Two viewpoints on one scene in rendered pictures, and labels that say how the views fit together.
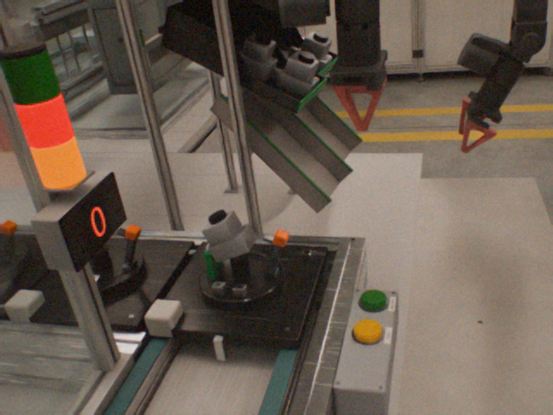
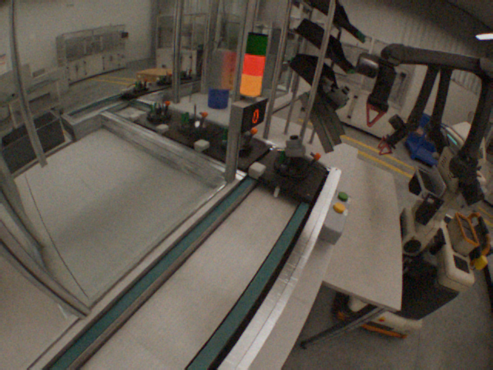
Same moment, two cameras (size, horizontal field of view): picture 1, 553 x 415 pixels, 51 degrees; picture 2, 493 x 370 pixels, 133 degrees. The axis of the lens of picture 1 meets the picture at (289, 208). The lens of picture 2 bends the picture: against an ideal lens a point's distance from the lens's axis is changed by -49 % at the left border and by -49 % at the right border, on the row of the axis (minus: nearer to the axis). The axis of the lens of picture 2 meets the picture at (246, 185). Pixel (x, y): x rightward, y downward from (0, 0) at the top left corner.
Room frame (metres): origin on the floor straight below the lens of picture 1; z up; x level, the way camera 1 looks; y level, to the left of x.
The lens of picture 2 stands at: (0.10, 0.16, 1.40)
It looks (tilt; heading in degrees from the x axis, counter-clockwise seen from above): 39 degrees down; 8
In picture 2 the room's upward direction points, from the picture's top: 9 degrees clockwise
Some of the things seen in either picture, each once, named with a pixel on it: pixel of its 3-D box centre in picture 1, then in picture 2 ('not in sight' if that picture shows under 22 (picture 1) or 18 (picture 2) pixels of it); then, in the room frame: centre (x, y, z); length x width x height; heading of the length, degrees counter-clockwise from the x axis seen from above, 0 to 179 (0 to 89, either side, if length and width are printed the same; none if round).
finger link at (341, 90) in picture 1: (362, 95); (373, 112); (0.78, -0.12, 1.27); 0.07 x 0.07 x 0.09; 72
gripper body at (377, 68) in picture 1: (359, 47); (380, 93); (0.76, -0.12, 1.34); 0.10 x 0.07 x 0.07; 162
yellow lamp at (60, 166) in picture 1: (59, 160); (250, 83); (0.63, 0.26, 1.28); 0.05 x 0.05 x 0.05
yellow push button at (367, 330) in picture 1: (368, 333); (339, 208); (0.63, -0.09, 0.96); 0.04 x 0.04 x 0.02
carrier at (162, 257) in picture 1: (99, 255); (235, 136); (0.85, 0.34, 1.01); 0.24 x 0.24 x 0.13; 73
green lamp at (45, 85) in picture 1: (30, 75); (256, 45); (0.63, 0.26, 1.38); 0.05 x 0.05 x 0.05
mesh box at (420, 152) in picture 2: not in sight; (436, 144); (4.26, -3.39, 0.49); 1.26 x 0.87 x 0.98; 78
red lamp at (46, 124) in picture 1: (45, 119); (253, 65); (0.63, 0.26, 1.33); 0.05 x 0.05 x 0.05
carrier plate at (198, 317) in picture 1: (244, 288); (290, 171); (0.78, 0.09, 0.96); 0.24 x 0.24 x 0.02; 73
